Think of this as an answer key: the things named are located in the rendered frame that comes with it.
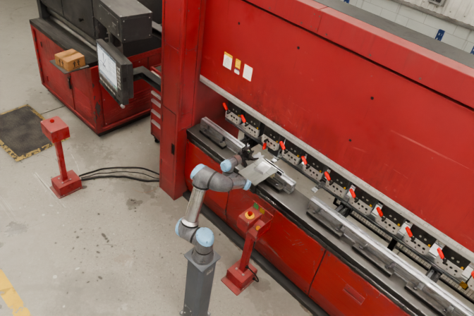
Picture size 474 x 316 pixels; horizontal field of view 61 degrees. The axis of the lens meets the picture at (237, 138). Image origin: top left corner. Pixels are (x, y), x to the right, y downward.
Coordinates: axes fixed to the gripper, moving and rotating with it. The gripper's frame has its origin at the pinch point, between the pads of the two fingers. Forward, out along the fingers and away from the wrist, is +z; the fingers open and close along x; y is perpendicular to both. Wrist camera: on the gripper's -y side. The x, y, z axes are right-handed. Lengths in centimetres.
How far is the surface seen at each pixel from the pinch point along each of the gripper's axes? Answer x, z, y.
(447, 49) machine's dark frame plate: -83, 28, 113
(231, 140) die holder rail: 36.8, 13.8, -20.7
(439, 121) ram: -100, 10, 83
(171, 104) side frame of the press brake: 90, -9, -6
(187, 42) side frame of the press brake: 81, -5, 54
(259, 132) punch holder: 10.5, 12.7, 5.4
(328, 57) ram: -28, 10, 88
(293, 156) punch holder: -24.9, 11.1, 6.7
